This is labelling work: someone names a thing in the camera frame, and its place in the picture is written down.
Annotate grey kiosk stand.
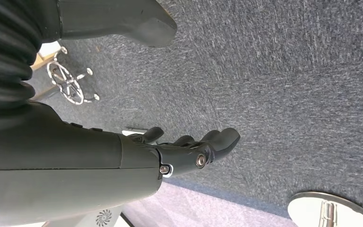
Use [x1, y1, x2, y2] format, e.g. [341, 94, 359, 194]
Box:
[42, 205, 124, 227]

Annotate silver floor socket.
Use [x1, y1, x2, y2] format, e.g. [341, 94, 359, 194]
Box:
[122, 128, 147, 136]

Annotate black stool chrome base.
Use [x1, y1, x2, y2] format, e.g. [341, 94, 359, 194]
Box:
[46, 46, 101, 105]

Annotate desk leg panel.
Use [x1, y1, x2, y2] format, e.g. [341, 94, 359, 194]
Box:
[29, 41, 62, 71]

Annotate round metal stand base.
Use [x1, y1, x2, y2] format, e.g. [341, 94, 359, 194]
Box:
[287, 192, 363, 227]

